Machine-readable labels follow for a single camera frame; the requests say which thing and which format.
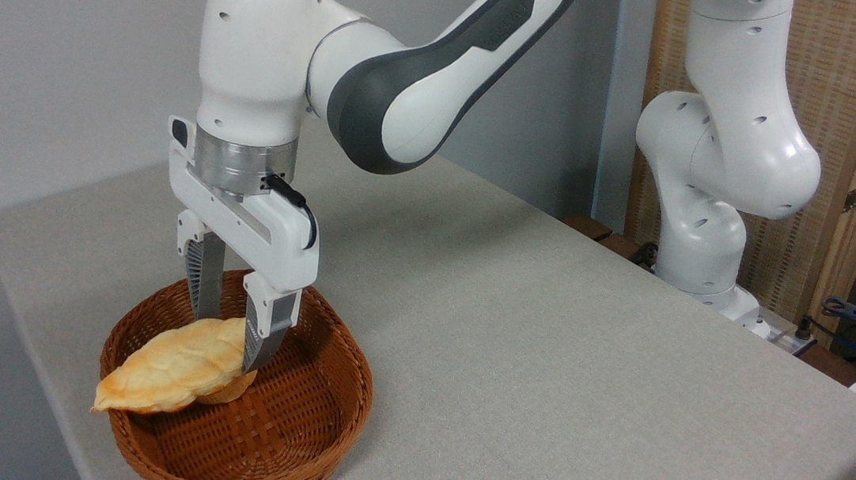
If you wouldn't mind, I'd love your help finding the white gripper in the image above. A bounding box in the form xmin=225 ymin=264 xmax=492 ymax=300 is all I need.
xmin=145 ymin=115 xmax=332 ymax=380

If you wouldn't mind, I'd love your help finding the long golden bread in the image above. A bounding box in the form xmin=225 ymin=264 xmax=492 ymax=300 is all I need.
xmin=90 ymin=303 xmax=253 ymax=428

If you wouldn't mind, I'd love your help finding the small round rose-shaped bun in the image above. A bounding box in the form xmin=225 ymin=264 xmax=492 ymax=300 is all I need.
xmin=196 ymin=364 xmax=259 ymax=410

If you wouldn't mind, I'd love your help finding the brown wicker basket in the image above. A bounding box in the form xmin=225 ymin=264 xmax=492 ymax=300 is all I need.
xmin=88 ymin=255 xmax=386 ymax=480

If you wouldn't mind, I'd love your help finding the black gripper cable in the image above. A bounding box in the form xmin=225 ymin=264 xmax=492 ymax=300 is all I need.
xmin=256 ymin=173 xmax=324 ymax=251

